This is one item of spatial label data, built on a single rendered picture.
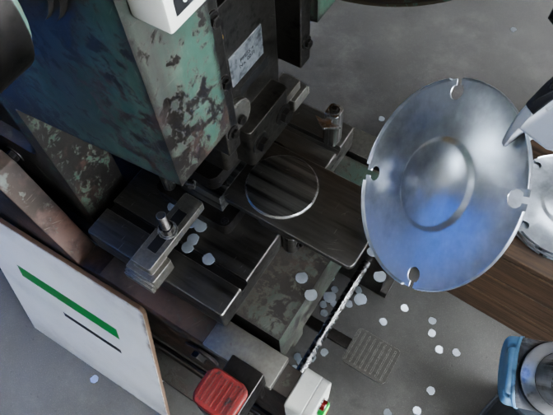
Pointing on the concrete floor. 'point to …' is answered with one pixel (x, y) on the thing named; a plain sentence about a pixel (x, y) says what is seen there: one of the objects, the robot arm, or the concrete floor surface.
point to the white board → (83, 315)
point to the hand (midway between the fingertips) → (511, 134)
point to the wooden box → (516, 286)
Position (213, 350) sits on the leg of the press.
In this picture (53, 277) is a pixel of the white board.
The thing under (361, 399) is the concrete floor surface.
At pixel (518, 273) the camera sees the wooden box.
